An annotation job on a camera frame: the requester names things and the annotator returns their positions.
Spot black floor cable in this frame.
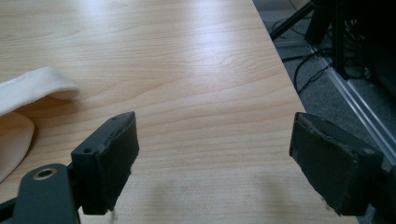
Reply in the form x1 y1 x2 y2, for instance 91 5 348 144
281 46 337 94

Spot black metal stand post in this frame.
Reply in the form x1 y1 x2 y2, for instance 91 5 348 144
331 0 351 78

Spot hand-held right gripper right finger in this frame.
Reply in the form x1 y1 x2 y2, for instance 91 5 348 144
289 112 384 217

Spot white cloth garment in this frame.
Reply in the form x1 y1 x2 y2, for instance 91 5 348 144
0 65 80 184

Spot black stand leg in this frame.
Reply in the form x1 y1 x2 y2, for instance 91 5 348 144
269 0 320 41

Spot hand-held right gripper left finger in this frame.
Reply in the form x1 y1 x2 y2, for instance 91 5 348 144
70 111 140 216

